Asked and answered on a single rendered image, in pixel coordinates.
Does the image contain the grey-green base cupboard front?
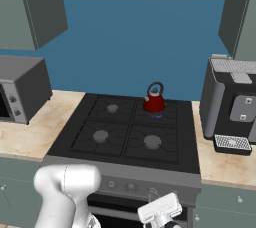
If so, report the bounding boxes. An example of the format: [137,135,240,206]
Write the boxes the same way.
[192,183,256,228]
[0,156,45,228]

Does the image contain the grey toaster oven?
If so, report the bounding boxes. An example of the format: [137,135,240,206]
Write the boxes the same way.
[0,54,54,126]

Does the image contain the red kettle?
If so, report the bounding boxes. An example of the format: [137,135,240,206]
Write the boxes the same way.
[142,81,167,115]

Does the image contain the black oven door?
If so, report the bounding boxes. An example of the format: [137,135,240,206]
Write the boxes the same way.
[86,193,195,228]

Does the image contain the grey-green wall cupboard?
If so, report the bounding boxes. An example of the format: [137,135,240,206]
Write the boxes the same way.
[0,0,69,52]
[217,0,256,62]

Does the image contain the grey oven door handle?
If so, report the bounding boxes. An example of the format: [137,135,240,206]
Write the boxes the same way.
[87,205,142,222]

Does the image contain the black gas hob stove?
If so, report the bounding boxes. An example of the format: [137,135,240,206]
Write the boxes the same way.
[42,92,203,228]

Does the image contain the black grey coffee machine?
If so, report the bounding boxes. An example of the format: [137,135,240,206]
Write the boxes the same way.
[198,54,256,157]

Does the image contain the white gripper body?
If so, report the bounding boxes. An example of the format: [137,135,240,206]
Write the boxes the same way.
[137,191,184,224]

